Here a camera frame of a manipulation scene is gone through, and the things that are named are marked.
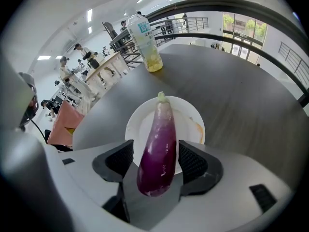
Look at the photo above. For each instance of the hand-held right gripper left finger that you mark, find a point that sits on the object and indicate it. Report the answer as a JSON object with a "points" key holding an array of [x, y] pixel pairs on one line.
{"points": [[79, 163]]}

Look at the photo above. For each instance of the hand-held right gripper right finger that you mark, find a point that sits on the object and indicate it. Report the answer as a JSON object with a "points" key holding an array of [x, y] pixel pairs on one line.
{"points": [[236, 178]]}

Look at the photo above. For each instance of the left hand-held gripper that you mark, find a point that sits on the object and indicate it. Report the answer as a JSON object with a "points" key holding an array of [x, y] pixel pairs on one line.
{"points": [[14, 95]]}

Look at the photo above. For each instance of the purple eggplant with green stem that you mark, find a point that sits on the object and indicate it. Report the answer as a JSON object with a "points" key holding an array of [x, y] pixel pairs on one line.
{"points": [[159, 153]]}

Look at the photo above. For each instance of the dark grey table top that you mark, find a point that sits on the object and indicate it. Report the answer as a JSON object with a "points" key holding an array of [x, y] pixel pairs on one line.
{"points": [[229, 93]]}

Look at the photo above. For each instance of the pink cloth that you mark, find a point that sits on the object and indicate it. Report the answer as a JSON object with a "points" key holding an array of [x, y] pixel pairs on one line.
{"points": [[66, 122]]}

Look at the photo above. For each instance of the white round plate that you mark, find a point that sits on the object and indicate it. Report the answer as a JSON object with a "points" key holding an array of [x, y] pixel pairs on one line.
{"points": [[188, 129]]}

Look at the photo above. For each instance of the black jug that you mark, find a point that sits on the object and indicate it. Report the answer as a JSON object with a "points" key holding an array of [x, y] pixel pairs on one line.
{"points": [[93, 63]]}

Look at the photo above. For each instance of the light wooden table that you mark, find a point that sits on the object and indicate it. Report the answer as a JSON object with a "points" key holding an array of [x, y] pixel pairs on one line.
{"points": [[108, 62]]}

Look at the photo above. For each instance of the wooden handrail staircase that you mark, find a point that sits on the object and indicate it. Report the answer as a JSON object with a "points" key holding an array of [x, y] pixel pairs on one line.
{"points": [[120, 45]]}

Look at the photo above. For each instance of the clear plastic drink bottle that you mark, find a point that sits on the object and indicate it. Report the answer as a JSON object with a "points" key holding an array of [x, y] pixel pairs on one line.
{"points": [[144, 45]]}

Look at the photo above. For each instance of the large glass window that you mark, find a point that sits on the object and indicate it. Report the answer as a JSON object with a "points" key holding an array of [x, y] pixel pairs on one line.
{"points": [[243, 25]]}

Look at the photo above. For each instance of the black metal railing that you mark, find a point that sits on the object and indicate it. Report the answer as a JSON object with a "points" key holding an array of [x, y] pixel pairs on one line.
{"points": [[241, 6]]}

